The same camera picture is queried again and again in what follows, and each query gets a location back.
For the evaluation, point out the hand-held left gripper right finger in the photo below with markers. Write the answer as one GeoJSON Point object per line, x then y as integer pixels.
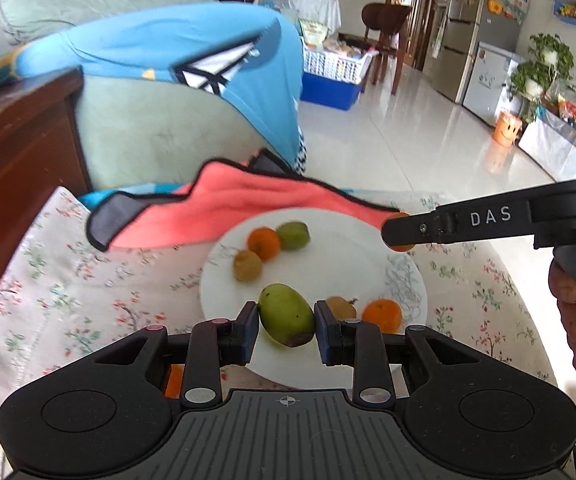
{"type": "Point", "coordinates": [321, 332]}

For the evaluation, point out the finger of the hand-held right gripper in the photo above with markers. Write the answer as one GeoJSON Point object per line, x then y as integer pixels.
{"type": "Point", "coordinates": [468, 222]}

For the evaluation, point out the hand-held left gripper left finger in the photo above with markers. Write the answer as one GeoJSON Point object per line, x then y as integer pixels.
{"type": "Point", "coordinates": [250, 332]}

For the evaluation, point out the brown kiwi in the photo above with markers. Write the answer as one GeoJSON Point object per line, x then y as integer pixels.
{"type": "Point", "coordinates": [247, 265]}
{"type": "Point", "coordinates": [340, 308]}

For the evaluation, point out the green mango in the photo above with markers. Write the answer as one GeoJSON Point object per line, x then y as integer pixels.
{"type": "Point", "coordinates": [285, 312]}

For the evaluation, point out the white ceramic plate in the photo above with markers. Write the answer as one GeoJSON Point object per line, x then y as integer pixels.
{"type": "Point", "coordinates": [318, 270]}

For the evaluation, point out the orange tangerine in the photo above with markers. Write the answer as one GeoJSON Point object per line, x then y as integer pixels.
{"type": "Point", "coordinates": [403, 248]}
{"type": "Point", "coordinates": [382, 316]}
{"type": "Point", "coordinates": [263, 243]}
{"type": "Point", "coordinates": [174, 385]}

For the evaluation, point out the green pear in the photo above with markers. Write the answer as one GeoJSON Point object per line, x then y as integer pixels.
{"type": "Point", "coordinates": [293, 235]}

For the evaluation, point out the orange smiley bucket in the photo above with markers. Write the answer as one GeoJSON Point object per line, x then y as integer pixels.
{"type": "Point", "coordinates": [507, 129]}

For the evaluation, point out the coral pink cloth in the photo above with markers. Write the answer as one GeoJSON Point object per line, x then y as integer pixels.
{"type": "Point", "coordinates": [248, 205]}

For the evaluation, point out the green potted plant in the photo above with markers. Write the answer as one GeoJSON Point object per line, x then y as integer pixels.
{"type": "Point", "coordinates": [550, 50]}
{"type": "Point", "coordinates": [533, 80]}

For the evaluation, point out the white chest freezer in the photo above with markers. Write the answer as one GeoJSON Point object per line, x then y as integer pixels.
{"type": "Point", "coordinates": [490, 85]}

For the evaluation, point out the floral tablecloth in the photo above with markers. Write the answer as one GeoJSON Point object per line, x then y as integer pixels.
{"type": "Point", "coordinates": [93, 300]}

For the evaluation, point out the silver refrigerator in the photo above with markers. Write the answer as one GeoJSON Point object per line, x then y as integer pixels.
{"type": "Point", "coordinates": [468, 50]}

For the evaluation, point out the checked bed cover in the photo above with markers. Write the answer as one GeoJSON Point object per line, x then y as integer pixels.
{"type": "Point", "coordinates": [300, 152]}

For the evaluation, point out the blue plastic bin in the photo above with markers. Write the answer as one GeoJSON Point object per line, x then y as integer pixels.
{"type": "Point", "coordinates": [330, 91]}

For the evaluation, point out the white plastic basket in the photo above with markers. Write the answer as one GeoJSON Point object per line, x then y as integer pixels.
{"type": "Point", "coordinates": [333, 62]}

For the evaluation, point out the pale green cushion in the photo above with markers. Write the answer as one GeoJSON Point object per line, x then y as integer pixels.
{"type": "Point", "coordinates": [168, 140]}

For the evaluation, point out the wooden door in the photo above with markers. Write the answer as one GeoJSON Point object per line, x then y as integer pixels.
{"type": "Point", "coordinates": [418, 10]}

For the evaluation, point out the wooden chair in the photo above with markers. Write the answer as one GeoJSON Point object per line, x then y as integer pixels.
{"type": "Point", "coordinates": [383, 15]}

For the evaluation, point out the table with white cloth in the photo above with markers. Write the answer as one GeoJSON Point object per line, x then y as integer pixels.
{"type": "Point", "coordinates": [308, 5]}

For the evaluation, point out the blue garment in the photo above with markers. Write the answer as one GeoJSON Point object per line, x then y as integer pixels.
{"type": "Point", "coordinates": [133, 45]}

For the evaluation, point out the pale green blanket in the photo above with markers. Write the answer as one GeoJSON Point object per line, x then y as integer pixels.
{"type": "Point", "coordinates": [68, 7]}

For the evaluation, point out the wooden bed frame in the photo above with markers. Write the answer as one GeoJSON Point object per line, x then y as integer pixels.
{"type": "Point", "coordinates": [13, 170]}

